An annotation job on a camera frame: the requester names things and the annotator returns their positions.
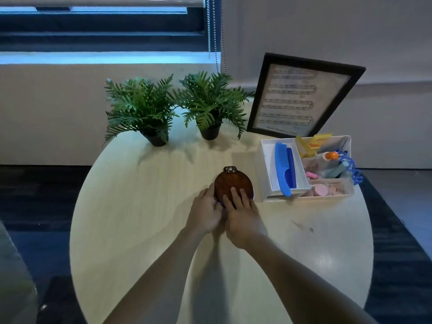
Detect teal tube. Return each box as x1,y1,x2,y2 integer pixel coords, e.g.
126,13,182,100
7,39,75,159
325,162,348,179

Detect black framed picture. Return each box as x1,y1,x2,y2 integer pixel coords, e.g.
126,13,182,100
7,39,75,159
246,52,367,139

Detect blue spiral hair tie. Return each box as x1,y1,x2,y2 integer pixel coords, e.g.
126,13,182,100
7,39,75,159
337,150,364,185

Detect green potted fern plant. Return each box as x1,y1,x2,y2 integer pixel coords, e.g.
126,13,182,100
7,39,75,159
104,75,179,147
175,71,254,141

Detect yellow hair clips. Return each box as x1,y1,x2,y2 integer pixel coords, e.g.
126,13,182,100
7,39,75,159
296,133,333,158

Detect white compartment organizer box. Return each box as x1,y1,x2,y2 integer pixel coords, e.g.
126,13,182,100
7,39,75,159
257,135,356,203

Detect person's right hand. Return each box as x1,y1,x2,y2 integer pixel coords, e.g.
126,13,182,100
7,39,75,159
222,187,268,250

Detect window roller blind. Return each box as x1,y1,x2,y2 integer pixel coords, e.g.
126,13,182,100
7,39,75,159
0,0,206,8

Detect person's right forearm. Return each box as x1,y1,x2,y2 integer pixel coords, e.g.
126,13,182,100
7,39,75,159
244,233,378,324

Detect dark blue comb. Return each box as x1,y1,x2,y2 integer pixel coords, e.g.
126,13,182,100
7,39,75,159
286,147,297,189

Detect person's left forearm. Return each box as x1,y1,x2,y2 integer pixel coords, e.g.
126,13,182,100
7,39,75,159
103,227,207,324

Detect person's left hand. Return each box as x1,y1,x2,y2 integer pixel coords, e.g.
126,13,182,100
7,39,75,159
185,184,225,234

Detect brown oval wooden case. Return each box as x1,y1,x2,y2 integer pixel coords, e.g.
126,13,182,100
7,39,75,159
214,166,254,207

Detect light blue comb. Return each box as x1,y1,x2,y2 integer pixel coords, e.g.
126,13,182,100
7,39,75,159
274,142,292,197

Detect window blind bead chain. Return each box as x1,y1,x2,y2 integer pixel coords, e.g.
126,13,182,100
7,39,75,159
206,0,227,74

